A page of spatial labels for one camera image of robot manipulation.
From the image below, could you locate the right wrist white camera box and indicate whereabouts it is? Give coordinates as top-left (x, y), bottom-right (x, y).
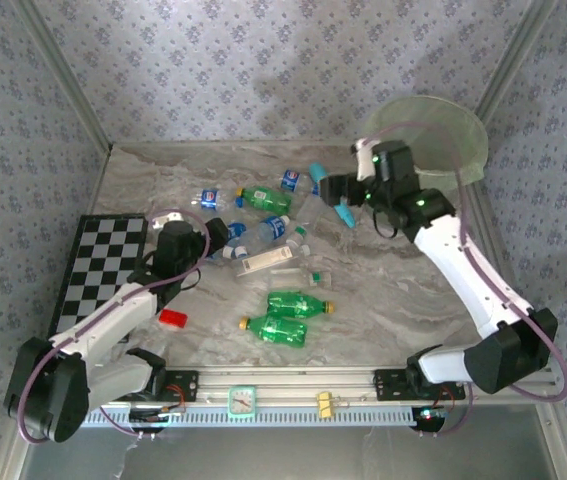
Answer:
top-left (351, 137), bottom-right (378, 182)

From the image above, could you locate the clear bottle with blue label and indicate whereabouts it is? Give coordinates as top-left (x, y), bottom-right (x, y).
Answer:
top-left (221, 221), bottom-right (249, 260)
top-left (242, 214), bottom-right (290, 251)

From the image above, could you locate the grey slotted cable duct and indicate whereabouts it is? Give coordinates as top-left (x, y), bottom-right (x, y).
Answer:
top-left (35, 405), bottom-right (417, 429)

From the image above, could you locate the red plastic block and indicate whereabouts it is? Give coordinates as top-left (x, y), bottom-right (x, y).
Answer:
top-left (158, 308), bottom-right (188, 330)

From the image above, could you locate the aluminium frame post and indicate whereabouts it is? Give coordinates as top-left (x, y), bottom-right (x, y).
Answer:
top-left (473, 0), bottom-right (562, 124)
top-left (12, 0), bottom-right (114, 154)

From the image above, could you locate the teal blue plastic tube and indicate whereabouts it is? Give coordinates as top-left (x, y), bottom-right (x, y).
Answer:
top-left (309, 162), bottom-right (357, 230)

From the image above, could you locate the rectangular clear bottle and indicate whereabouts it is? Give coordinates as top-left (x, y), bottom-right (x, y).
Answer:
top-left (235, 247), bottom-right (297, 277)

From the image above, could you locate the yellow binder clip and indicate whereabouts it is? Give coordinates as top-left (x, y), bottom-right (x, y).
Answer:
top-left (315, 392), bottom-right (353, 417)

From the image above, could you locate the black grey chessboard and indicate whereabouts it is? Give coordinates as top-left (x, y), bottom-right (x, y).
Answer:
top-left (47, 214), bottom-right (148, 345)

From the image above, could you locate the small bottle blue Pepsi label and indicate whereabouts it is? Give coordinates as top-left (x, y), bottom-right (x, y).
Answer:
top-left (280, 169), bottom-right (312, 194)
top-left (192, 188), bottom-right (244, 211)

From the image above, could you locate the aluminium rail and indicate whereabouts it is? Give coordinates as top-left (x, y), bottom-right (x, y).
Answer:
top-left (17, 367), bottom-right (562, 407)

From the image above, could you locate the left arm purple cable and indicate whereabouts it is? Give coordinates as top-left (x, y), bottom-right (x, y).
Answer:
top-left (15, 208), bottom-right (213, 445)

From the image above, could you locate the green bottle with yellow cap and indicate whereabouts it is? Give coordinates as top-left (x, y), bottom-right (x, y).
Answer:
top-left (266, 290), bottom-right (337, 321)
top-left (238, 313), bottom-right (310, 349)
top-left (234, 185), bottom-right (294, 213)

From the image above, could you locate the green bin with plastic liner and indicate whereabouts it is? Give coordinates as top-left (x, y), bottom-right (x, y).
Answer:
top-left (364, 94), bottom-right (490, 201)

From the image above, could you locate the small teal square clock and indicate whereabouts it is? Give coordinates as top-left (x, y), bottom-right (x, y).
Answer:
top-left (226, 385), bottom-right (258, 417)

